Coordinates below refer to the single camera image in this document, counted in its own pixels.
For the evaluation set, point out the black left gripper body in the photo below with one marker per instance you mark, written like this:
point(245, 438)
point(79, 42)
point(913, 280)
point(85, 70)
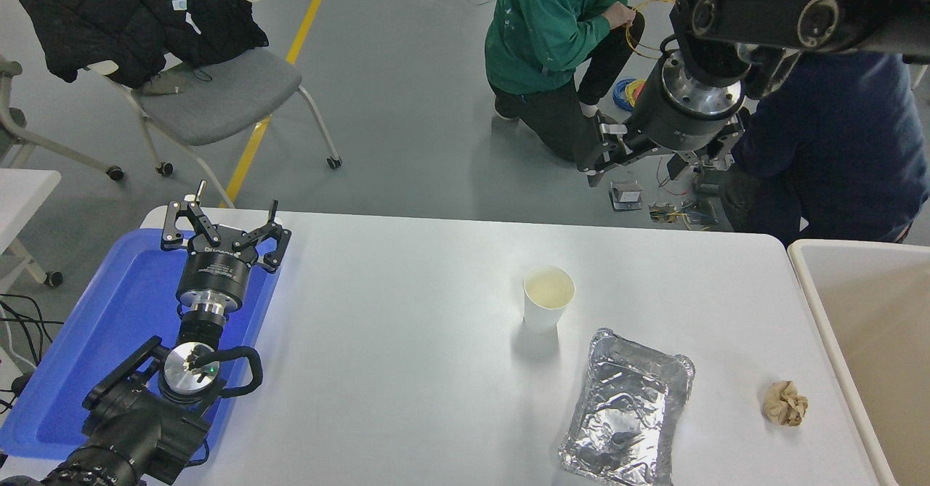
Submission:
point(214, 272)

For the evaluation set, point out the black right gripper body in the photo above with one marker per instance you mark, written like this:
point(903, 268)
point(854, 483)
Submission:
point(661, 119)

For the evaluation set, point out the white paper cup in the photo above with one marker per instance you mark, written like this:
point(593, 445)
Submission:
point(543, 313)

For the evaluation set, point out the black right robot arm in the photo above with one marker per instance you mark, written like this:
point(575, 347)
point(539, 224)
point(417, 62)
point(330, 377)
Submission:
point(770, 6)

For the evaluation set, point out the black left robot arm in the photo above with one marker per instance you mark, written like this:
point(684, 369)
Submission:
point(138, 428)

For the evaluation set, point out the person's hand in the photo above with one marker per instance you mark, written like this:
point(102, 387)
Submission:
point(619, 15)

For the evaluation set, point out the grey electronic device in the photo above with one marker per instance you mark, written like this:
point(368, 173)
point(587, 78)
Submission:
point(706, 181)

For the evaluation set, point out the small grey metal box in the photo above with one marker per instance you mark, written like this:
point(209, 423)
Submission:
point(626, 195)

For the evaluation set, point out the blue plastic tray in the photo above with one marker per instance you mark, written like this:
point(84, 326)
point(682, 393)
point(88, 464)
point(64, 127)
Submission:
point(109, 326)

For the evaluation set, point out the person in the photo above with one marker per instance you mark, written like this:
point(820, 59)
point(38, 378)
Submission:
point(843, 152)
point(538, 43)

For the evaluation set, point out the grey seat wheeled chair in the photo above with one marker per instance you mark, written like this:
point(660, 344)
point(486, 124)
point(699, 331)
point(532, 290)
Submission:
point(218, 101)

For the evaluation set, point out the small white side table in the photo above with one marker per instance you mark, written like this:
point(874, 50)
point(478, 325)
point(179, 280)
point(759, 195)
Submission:
point(22, 192)

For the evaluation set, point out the black padded jacket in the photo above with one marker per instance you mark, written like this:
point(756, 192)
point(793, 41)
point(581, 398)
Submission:
point(131, 14)

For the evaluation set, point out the large pale bin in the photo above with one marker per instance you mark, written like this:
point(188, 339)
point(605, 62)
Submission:
point(879, 341)

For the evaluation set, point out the crumpled tan paper ball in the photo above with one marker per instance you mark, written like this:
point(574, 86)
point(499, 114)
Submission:
point(785, 404)

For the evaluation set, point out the silver foil tray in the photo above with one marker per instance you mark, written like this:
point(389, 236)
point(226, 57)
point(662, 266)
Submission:
point(628, 406)

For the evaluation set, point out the pale frame wheeled chair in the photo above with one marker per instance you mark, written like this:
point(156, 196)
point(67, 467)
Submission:
point(11, 119)

